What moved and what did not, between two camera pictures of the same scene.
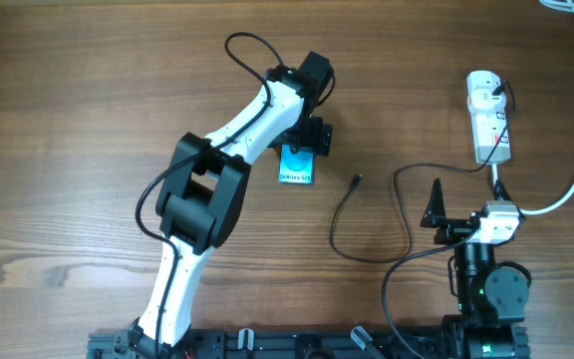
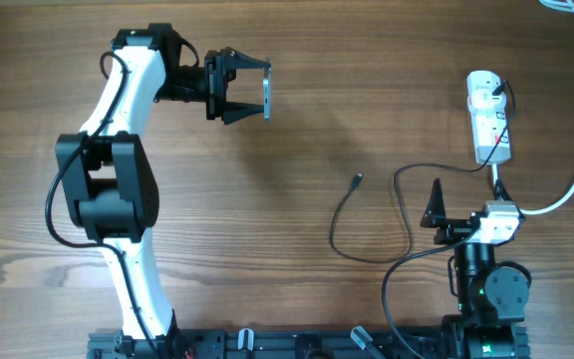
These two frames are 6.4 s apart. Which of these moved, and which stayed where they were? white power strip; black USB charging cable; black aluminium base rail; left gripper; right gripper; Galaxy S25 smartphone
Moved: Galaxy S25 smartphone; left gripper
Stayed: black aluminium base rail; white power strip; right gripper; black USB charging cable
